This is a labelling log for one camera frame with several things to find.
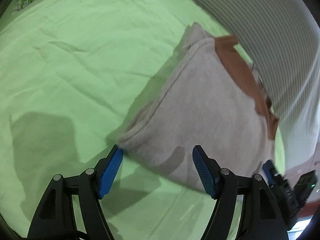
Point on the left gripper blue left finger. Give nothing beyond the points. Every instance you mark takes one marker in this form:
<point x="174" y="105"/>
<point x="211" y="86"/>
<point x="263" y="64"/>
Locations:
<point x="93" y="185"/>

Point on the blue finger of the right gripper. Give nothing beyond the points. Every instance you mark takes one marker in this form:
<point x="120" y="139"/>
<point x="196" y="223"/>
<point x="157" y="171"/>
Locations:
<point x="270" y="172"/>

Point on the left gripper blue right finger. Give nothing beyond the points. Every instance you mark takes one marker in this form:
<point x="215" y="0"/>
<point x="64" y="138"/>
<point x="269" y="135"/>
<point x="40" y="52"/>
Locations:
<point x="221" y="185"/>

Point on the beige knit sweater brown trim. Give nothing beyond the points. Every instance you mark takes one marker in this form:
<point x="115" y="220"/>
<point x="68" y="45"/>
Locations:
<point x="212" y="99"/>

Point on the light green bed sheet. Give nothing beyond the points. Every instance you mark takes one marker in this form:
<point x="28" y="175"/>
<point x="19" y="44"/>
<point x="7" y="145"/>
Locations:
<point x="73" y="74"/>

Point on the grey striped duvet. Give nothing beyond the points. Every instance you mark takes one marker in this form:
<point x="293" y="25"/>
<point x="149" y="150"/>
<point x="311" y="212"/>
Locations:
<point x="282" y="39"/>

